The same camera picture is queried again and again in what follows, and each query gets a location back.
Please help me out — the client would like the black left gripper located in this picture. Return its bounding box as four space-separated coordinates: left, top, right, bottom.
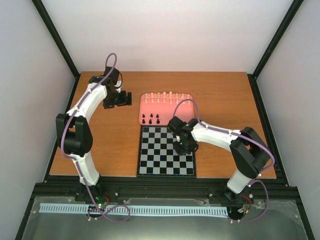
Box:
104 90 133 109

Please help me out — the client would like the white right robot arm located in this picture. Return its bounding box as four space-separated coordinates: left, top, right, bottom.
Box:
167 116 271 194

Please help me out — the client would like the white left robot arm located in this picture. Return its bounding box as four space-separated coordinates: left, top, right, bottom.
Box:
55 66 132 202

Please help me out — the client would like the pink plastic tray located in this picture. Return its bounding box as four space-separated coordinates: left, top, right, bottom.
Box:
138 92 194 126

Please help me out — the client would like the black white chessboard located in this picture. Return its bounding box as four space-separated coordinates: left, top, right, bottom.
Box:
137 125 196 177

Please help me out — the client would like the light blue cable duct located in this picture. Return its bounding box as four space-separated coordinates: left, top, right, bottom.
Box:
38 203 228 218

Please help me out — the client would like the black aluminium frame base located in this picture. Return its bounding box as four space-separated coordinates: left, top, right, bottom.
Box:
15 74 315 240

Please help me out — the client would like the black left frame post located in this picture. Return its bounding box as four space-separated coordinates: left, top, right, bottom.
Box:
32 0 80 78

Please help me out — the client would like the black frame post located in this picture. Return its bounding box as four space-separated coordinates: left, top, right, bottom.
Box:
252 0 304 80
32 0 80 78

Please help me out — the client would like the black right frame post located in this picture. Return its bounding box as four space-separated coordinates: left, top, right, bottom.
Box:
252 0 304 80

